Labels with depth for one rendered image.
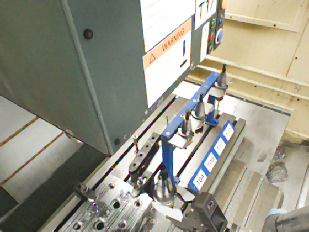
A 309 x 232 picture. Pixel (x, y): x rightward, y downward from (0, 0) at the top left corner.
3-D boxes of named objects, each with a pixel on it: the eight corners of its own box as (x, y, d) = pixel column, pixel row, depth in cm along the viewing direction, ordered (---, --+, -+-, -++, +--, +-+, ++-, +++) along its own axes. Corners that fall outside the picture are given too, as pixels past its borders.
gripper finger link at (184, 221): (164, 223, 61) (198, 236, 59) (163, 221, 60) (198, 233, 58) (169, 206, 64) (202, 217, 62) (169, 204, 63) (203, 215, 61)
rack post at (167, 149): (180, 179, 115) (181, 139, 94) (174, 188, 112) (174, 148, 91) (163, 170, 119) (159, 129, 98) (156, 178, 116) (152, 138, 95)
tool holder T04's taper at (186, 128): (185, 124, 95) (185, 111, 90) (194, 129, 93) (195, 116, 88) (178, 130, 93) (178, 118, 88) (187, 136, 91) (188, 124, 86)
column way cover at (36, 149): (93, 137, 137) (63, 56, 100) (19, 207, 110) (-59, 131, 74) (86, 134, 139) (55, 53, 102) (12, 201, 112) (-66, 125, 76)
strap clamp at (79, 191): (102, 205, 108) (95, 188, 98) (97, 211, 106) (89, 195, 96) (82, 190, 114) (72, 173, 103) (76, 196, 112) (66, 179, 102)
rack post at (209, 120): (219, 121, 139) (226, 79, 118) (214, 127, 136) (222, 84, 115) (203, 115, 144) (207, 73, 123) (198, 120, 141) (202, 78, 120)
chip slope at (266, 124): (278, 141, 161) (291, 112, 143) (240, 234, 122) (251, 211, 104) (164, 97, 200) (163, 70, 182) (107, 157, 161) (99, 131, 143)
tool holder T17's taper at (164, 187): (160, 180, 66) (158, 165, 61) (175, 185, 64) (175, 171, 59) (153, 194, 63) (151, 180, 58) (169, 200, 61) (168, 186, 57)
